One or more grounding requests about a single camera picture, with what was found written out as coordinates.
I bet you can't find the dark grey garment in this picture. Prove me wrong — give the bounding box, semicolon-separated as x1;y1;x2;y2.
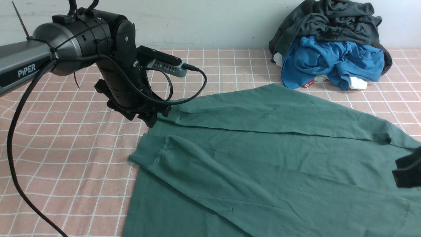
268;0;393;74

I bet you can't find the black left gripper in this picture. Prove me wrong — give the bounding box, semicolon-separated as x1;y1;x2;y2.
94;59;171;128

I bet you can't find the pink checked tablecloth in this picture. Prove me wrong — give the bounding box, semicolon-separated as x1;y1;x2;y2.
12;48;421;237

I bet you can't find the blue shirt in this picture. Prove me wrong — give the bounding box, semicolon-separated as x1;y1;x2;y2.
281;36;384;91

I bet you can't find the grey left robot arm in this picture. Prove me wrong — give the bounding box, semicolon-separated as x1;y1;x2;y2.
0;8;171;127

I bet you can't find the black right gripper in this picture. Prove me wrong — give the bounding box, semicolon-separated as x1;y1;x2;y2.
392;147;421;188

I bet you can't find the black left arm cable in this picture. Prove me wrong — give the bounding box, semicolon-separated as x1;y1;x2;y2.
7;53;208;237

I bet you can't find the green long-sleeved shirt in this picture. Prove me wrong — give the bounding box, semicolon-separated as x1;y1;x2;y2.
122;84;421;237

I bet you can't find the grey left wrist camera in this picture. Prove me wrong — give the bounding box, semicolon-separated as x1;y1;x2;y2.
136;45;200;78

